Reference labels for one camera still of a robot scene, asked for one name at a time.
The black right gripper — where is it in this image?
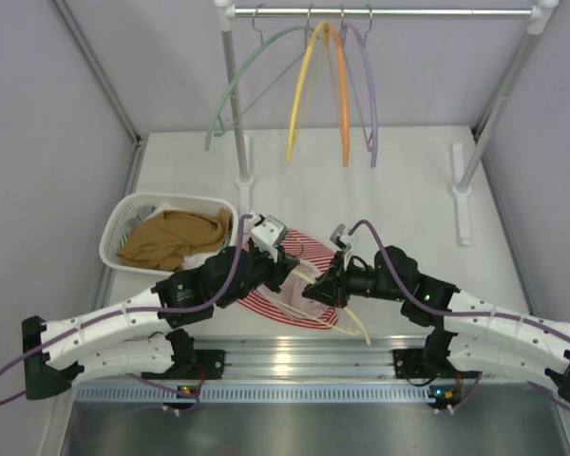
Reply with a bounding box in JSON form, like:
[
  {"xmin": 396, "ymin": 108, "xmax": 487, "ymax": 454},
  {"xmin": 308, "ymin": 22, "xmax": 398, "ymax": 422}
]
[{"xmin": 303, "ymin": 251, "xmax": 406, "ymax": 309}]

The cream hanger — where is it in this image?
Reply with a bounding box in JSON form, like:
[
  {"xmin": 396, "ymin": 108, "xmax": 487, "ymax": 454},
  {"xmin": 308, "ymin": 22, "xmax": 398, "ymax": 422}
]
[{"xmin": 265, "ymin": 239, "xmax": 372, "ymax": 346}]

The red white striped tank top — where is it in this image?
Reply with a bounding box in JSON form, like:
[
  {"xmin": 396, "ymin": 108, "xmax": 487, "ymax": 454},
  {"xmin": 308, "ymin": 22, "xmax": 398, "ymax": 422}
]
[{"xmin": 238, "ymin": 229, "xmax": 338, "ymax": 331}]

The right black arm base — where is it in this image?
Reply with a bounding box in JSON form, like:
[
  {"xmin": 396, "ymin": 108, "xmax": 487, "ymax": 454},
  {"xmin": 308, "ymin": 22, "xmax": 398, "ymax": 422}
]
[{"xmin": 392, "ymin": 348, "xmax": 479, "ymax": 386}]

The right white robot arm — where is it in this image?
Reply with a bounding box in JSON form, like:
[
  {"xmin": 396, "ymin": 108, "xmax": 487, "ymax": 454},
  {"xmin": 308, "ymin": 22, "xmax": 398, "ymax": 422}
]
[{"xmin": 302, "ymin": 246, "xmax": 570, "ymax": 404}]

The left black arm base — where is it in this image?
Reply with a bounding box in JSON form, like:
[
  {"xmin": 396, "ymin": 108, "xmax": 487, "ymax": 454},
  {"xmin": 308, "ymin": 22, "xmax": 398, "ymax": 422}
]
[{"xmin": 168, "ymin": 350, "xmax": 226, "ymax": 380}]

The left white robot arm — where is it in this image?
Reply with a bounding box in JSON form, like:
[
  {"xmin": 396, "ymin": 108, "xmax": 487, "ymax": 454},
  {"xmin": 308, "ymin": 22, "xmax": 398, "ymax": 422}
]
[{"xmin": 22, "ymin": 244, "xmax": 299, "ymax": 400}]

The green hanger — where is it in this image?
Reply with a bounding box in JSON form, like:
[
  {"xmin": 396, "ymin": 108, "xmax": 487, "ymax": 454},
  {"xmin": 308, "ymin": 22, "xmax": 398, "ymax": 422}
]
[{"xmin": 203, "ymin": 16, "xmax": 314, "ymax": 152}]

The yellow hanger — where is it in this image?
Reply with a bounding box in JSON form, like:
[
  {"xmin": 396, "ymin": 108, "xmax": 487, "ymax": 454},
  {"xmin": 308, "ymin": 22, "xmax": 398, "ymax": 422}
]
[{"xmin": 286, "ymin": 20, "xmax": 328, "ymax": 164}]

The orange hanger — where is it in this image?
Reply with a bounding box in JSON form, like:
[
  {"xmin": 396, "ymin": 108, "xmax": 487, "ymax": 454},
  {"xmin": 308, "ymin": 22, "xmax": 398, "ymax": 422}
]
[{"xmin": 325, "ymin": 23, "xmax": 351, "ymax": 167}]

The purple hanger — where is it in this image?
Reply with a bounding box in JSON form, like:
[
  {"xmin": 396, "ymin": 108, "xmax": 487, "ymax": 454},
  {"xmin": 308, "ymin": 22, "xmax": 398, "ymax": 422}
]
[{"xmin": 340, "ymin": 20, "xmax": 379, "ymax": 169}]

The tan brown garment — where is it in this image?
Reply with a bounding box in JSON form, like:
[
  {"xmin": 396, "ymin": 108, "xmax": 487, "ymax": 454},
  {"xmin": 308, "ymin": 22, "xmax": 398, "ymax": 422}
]
[{"xmin": 117, "ymin": 209, "xmax": 232, "ymax": 272}]

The white plastic laundry basket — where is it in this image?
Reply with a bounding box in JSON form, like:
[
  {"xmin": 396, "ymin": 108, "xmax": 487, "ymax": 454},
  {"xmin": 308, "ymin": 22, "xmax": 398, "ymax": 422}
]
[{"xmin": 99, "ymin": 192, "xmax": 238, "ymax": 276}]

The silver clothes rack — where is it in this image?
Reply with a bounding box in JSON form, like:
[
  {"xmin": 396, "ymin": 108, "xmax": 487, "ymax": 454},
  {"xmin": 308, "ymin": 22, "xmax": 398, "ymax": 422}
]
[{"xmin": 213, "ymin": 0, "xmax": 561, "ymax": 248}]

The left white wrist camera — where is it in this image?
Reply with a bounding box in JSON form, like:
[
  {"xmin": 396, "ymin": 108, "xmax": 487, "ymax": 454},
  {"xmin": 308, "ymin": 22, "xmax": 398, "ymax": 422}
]
[{"xmin": 245, "ymin": 213, "xmax": 289, "ymax": 263}]

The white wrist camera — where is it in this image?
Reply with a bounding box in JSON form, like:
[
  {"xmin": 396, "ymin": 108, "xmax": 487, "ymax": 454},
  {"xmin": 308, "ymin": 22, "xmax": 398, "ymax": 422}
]
[
  {"xmin": 245, "ymin": 213, "xmax": 289, "ymax": 263},
  {"xmin": 330, "ymin": 224, "xmax": 357, "ymax": 269}
]

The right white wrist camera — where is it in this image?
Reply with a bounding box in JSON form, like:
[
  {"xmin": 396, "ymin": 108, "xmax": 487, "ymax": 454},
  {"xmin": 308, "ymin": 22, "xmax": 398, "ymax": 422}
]
[{"xmin": 330, "ymin": 224, "xmax": 357, "ymax": 269}]

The aluminium mounting rail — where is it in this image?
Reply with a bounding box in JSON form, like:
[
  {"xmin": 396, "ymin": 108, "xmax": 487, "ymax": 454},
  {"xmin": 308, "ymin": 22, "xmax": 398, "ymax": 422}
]
[{"xmin": 195, "ymin": 335, "xmax": 425, "ymax": 383}]

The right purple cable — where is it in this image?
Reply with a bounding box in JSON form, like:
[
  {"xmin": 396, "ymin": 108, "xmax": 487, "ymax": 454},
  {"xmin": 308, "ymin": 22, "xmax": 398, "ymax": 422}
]
[{"xmin": 349, "ymin": 219, "xmax": 570, "ymax": 355}]

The purple cable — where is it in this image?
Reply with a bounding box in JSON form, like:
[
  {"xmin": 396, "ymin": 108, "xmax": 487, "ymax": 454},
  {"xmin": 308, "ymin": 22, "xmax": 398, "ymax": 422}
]
[
  {"xmin": 349, "ymin": 219, "xmax": 570, "ymax": 355},
  {"xmin": 0, "ymin": 213, "xmax": 256, "ymax": 409}
]

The white slotted cable duct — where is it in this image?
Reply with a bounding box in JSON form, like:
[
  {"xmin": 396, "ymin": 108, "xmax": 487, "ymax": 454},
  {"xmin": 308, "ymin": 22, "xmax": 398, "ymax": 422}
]
[{"xmin": 75, "ymin": 383, "xmax": 435, "ymax": 404}]

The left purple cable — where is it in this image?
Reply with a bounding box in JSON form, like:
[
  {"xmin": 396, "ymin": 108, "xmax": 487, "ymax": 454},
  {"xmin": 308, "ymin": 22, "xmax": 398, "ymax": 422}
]
[{"xmin": 0, "ymin": 213, "xmax": 256, "ymax": 409}]

